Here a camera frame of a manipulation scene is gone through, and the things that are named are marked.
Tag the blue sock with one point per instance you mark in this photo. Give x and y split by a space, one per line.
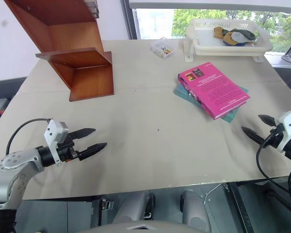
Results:
243 44

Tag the small metal latch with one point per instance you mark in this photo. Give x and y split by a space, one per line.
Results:
108 204

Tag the red and grey device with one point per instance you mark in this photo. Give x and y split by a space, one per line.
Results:
0 104

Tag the tan sock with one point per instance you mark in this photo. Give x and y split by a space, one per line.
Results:
229 38

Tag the mustard yellow sock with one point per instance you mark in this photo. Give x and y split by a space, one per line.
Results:
218 32

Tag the beige table cover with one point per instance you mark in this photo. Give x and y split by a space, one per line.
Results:
145 145

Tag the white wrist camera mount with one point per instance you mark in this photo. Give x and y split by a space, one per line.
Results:
290 124
53 132

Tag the wooden shelf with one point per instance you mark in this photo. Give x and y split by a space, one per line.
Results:
87 80

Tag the teal book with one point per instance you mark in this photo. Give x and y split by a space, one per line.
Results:
229 117

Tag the items inside basket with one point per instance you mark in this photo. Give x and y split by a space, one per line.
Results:
247 34

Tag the grey rounded robot leg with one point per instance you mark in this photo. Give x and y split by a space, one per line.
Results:
133 206
196 208

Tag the dark window frame post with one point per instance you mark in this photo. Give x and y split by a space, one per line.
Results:
129 21

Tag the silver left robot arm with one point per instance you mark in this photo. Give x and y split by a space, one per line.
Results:
19 162

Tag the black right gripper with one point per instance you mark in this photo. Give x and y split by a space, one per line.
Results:
274 138

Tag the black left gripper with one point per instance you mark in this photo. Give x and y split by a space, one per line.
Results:
67 151

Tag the small clear plastic box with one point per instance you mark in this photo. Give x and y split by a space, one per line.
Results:
163 48

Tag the grey robot torso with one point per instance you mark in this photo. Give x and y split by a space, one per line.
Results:
143 227

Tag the white plastic basket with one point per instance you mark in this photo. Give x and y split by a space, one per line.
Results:
203 36

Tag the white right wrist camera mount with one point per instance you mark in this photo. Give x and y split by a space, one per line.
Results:
290 124

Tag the pink book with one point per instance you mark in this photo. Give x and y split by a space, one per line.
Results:
214 91

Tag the white window blind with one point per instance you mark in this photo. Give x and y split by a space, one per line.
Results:
213 4

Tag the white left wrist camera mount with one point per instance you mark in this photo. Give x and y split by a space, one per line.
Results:
53 132

